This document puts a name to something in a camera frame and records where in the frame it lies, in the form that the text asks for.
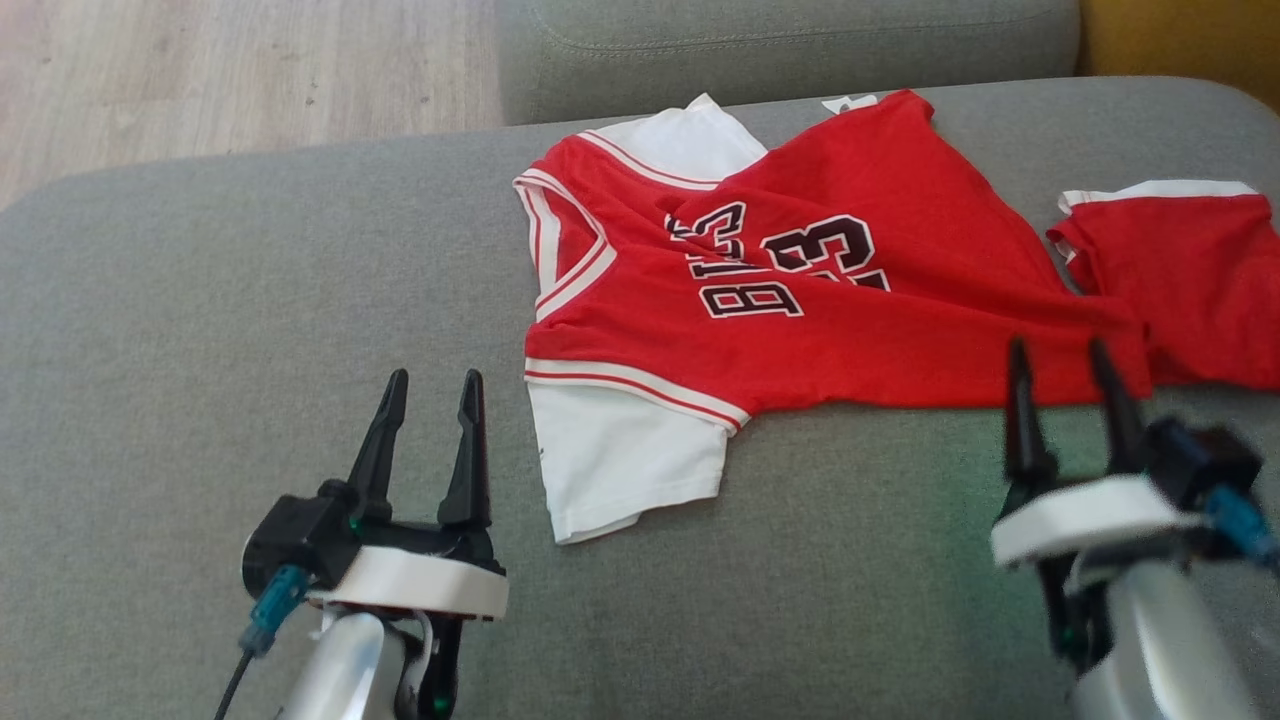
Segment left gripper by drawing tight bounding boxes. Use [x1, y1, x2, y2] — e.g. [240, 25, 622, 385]
[307, 368, 510, 622]

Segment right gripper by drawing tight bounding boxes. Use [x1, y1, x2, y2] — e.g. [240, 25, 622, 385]
[990, 335, 1212, 570]

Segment red shorts with white trim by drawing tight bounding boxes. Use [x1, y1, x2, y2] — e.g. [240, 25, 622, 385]
[1045, 178, 1280, 393]

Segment red and white basketball jersey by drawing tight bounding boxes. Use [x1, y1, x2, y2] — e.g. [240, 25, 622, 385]
[512, 88, 1156, 546]

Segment yellow sofa back cushion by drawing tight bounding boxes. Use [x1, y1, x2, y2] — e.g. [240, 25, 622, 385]
[1078, 0, 1280, 114]

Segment grey sofa seat cushion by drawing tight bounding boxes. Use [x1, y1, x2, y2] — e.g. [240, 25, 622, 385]
[495, 0, 1084, 127]

